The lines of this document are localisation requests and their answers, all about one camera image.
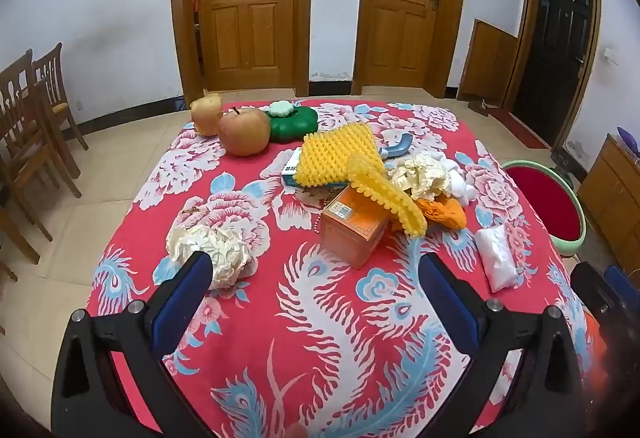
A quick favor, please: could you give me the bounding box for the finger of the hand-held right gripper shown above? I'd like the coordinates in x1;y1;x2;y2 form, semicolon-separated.
603;264;640;304
570;262;626;339

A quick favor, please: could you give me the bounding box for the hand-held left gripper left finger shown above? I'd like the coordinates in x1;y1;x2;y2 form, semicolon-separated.
50;249;221;438

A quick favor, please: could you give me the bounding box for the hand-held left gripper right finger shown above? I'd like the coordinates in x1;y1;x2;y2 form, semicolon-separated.
417;252;596;438

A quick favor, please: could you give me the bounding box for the red bin with green rim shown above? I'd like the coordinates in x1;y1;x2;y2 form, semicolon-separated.
501;159;586;259

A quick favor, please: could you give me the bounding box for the orange cardboard box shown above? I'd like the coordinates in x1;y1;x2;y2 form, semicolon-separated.
319;185;391;270

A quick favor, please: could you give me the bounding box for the cream paper ball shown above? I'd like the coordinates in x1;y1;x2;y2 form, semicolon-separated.
387;153;451;201
166;223;256;290

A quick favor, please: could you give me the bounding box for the blue and white box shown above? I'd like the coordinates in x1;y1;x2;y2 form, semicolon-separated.
280;148;351;191

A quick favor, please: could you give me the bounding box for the white plastic packet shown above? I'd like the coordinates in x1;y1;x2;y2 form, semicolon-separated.
472;224;519;294

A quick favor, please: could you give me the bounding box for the wooden cabinet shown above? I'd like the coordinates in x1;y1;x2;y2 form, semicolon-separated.
577;133;640;279

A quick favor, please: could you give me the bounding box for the yellow foam fruit net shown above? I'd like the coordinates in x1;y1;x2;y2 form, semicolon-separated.
292;122;385;189
346;152;428;239

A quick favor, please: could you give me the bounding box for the white cotton wad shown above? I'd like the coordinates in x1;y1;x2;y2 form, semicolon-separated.
435;153;478;208

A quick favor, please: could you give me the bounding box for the red floral tablecloth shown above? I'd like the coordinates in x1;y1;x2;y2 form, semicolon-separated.
85;99;601;438

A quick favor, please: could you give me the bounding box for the dark floor object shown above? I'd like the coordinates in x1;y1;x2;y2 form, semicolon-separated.
550;148;576;174

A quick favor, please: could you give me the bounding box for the grey-blue plastic tool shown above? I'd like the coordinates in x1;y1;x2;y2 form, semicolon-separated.
377;131;416;161

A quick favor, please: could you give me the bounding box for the red doormat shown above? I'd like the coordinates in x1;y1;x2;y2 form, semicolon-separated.
487;108;551;150

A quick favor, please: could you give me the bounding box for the red apple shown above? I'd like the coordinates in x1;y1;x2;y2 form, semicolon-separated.
217;107;272;157

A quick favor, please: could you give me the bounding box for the yellow pear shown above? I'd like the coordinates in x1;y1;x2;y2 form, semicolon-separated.
190;93;223;136

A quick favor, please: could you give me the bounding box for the green flower-shaped container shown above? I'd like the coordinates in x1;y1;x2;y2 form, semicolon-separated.
263;101;320;144

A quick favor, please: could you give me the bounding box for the dark entrance door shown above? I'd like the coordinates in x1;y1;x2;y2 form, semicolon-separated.
502;0;603;151

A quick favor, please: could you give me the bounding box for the wooden chair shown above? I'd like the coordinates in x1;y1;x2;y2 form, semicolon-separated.
0;49;83;239
32;42;90;154

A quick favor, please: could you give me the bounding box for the wooden panel door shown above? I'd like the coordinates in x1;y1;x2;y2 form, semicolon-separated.
352;0;468;96
170;0;315;99

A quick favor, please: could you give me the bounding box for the wooden wall panel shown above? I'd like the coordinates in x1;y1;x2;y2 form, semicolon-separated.
456;18;521;103

